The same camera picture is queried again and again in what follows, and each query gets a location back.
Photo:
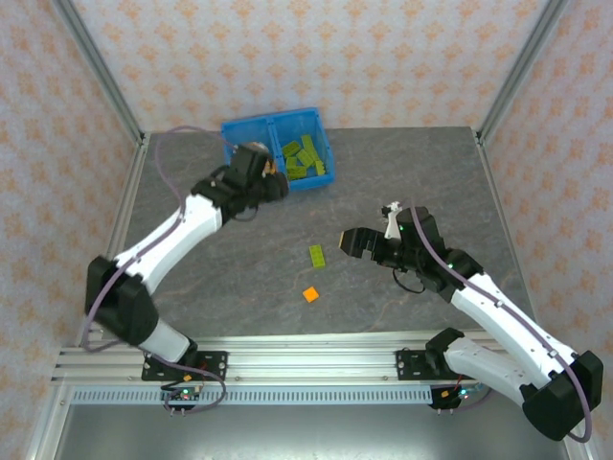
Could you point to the orange lego brick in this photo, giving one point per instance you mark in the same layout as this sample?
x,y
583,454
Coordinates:
x,y
311,294
271,167

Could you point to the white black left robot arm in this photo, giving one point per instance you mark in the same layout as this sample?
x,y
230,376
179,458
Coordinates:
x,y
187,235

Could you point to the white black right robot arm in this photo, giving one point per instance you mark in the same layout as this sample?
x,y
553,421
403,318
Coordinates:
x,y
503,327

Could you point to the small circuit board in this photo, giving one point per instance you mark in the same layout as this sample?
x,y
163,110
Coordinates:
x,y
184,395
455,395

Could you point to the grey metal base panel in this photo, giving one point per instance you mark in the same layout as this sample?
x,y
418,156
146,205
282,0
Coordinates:
x,y
311,433

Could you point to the aluminium table side rail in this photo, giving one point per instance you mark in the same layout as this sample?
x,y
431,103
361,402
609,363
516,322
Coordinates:
x,y
497,191
130,191

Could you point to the wide aluminium mounting rail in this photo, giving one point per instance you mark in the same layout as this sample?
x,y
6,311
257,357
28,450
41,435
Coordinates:
x,y
311,359

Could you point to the aluminium frame post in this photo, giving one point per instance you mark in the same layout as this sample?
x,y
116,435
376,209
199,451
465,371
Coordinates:
x,y
96,62
523,62

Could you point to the aluminium lower frame bar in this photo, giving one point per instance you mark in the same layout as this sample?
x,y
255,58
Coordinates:
x,y
578,453
45,431

